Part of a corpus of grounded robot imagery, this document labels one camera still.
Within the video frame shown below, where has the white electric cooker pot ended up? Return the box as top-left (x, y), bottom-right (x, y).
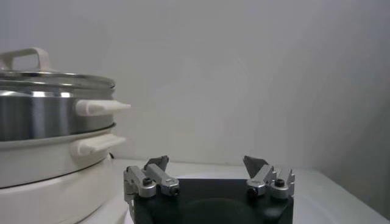
top-left (0, 123), bottom-right (129, 224)

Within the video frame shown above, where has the glass lid with cream handle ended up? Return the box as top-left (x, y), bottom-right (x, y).
top-left (0, 47), bottom-right (116, 89)

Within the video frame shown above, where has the steel steamer basket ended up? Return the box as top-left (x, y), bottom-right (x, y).
top-left (0, 82), bottom-right (132, 142)

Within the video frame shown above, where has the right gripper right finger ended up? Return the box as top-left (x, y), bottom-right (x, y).
top-left (243, 155), bottom-right (296, 200)

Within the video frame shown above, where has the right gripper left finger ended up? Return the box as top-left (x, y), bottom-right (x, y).
top-left (123, 155), bottom-right (181, 200)

